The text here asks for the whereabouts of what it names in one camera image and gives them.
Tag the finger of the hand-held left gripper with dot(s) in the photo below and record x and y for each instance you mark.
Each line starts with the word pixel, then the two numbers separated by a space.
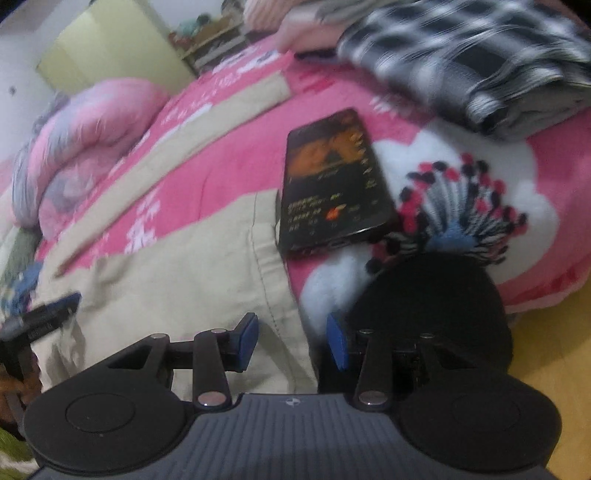
pixel 57 305

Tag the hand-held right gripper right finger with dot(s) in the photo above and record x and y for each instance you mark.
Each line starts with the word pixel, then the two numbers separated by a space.
pixel 336 344

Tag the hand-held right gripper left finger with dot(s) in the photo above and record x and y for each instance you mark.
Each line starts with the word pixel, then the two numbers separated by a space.
pixel 247 344

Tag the beige pants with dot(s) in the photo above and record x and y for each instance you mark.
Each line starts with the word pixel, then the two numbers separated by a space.
pixel 184 277

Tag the green patterned cloth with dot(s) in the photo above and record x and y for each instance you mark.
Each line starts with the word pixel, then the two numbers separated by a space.
pixel 14 447

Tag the black smartphone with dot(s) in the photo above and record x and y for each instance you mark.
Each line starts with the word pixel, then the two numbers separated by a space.
pixel 332 184

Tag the pink and grey duvet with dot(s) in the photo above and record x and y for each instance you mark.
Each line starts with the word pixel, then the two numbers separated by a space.
pixel 92 138

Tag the pale yellow wardrobe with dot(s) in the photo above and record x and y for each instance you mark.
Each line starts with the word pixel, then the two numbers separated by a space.
pixel 111 50

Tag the white cluttered shelf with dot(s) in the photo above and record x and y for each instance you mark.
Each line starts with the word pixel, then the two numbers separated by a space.
pixel 207 41

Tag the black and white plaid shirt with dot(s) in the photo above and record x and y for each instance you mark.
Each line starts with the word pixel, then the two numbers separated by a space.
pixel 461 60

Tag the pale pink folded garment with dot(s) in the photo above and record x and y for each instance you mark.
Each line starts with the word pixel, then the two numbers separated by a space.
pixel 314 32

